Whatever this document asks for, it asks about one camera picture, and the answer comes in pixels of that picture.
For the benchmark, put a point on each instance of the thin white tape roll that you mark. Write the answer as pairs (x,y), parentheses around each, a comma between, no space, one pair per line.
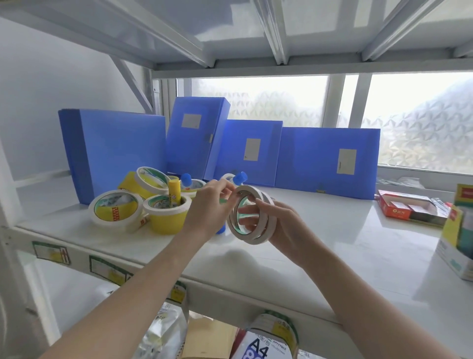
(240,190)
(264,225)
(273,222)

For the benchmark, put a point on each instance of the green and yellow display box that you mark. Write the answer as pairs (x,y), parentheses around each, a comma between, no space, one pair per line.
(456,240)

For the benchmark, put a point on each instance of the person's left forearm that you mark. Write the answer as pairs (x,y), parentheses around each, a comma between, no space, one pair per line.
(147,296)

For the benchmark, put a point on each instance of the yellow glue stick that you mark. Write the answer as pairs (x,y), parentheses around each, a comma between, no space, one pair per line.
(173,188)

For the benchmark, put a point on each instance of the open red cardboard box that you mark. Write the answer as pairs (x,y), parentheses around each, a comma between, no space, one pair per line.
(399,212)

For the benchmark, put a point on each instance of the person's right hand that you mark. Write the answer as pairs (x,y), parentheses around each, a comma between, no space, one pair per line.
(288,233)

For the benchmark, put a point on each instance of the white copy paper pack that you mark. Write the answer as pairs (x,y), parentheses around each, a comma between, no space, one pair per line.
(262,349)

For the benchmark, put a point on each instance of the brown paper envelope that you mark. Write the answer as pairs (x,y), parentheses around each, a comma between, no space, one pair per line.
(210,336)

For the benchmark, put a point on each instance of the person's left thumb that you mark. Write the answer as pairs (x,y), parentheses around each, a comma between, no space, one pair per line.
(229,199)

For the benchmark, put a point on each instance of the frosted glass window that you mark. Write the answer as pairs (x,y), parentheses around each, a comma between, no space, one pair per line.
(406,111)

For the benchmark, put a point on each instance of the silver plastic bag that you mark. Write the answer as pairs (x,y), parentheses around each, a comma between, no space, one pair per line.
(166,333)

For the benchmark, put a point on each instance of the person's right forearm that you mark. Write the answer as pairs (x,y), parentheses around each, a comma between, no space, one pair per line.
(369,314)

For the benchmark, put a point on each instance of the long blue file box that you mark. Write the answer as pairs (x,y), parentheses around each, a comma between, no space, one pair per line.
(314,162)

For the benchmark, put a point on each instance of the person's left hand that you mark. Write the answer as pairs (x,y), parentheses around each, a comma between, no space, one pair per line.
(207,207)

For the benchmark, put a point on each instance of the clear plastic wrapper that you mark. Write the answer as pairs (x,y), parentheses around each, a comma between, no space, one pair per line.
(401,182)

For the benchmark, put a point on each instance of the tall blue file box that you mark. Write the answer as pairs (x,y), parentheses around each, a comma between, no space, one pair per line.
(188,148)

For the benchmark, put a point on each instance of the person's right thumb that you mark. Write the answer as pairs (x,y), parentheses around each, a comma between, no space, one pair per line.
(268,207)

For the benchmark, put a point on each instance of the blue-capped glue bottle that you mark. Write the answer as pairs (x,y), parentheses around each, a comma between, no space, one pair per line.
(221,229)
(240,177)
(186,179)

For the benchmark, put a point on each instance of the white metal shelf rack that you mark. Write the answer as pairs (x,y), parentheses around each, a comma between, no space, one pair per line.
(258,68)

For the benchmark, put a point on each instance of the large yellow tape roll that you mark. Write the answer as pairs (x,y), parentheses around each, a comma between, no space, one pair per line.
(107,218)

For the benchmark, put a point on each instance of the wide blue file box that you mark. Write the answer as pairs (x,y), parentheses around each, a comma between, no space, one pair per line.
(118,155)

